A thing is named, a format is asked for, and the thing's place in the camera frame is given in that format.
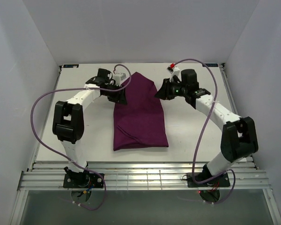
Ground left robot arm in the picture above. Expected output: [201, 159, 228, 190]
[52, 68, 131, 174]

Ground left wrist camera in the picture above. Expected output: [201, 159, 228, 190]
[112, 73, 127, 86]

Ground blue label sticker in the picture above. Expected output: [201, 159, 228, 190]
[63, 64, 79, 68]
[205, 63, 219, 68]

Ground left blue label sticker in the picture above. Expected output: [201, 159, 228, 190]
[63, 64, 79, 68]

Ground purple cloth mat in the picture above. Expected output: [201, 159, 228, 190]
[113, 72, 169, 151]

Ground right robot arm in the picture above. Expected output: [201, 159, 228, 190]
[155, 65, 259, 184]

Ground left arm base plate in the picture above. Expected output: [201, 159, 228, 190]
[63, 172, 104, 189]

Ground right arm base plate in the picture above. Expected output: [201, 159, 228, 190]
[182, 172, 230, 188]

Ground right blue label sticker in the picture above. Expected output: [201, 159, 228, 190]
[205, 63, 219, 68]

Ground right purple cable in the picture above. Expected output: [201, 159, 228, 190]
[170, 58, 237, 205]

